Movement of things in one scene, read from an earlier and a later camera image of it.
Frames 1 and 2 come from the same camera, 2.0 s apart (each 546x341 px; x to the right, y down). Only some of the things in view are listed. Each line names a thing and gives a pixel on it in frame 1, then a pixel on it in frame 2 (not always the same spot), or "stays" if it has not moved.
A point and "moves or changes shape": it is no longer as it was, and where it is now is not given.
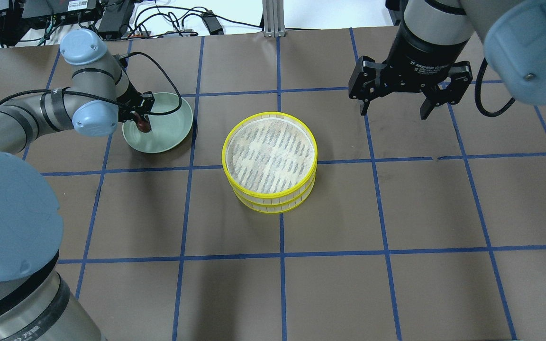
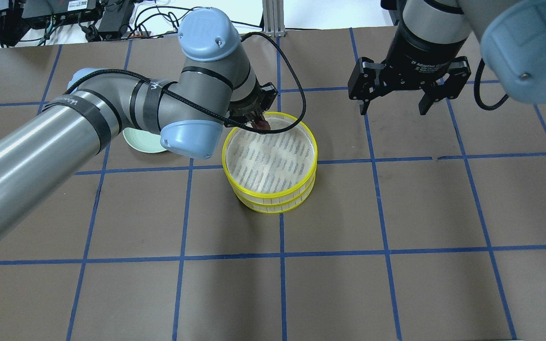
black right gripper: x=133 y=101 -> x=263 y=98
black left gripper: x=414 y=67 stays
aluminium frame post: x=274 y=21 stays
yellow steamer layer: x=270 y=155 stays
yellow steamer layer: x=273 y=209 stays
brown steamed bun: x=142 y=125 moves or changes shape
